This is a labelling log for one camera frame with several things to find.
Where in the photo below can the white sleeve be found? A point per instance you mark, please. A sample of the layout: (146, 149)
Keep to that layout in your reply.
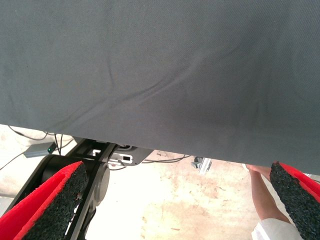
(273, 231)

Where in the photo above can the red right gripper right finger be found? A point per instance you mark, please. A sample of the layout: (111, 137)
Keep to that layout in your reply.
(300, 200)

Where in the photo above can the aluminium profile with caster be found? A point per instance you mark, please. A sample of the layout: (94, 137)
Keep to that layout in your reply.
(205, 165)

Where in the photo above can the dark grey table cloth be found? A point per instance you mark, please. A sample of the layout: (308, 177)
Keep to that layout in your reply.
(150, 62)

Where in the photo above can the grey box with green light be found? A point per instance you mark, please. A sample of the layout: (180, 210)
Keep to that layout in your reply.
(37, 151)

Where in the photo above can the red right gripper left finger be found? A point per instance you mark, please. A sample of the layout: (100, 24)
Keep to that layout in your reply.
(50, 207)

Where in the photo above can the person's bare forearm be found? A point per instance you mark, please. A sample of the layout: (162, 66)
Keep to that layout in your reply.
(267, 197)

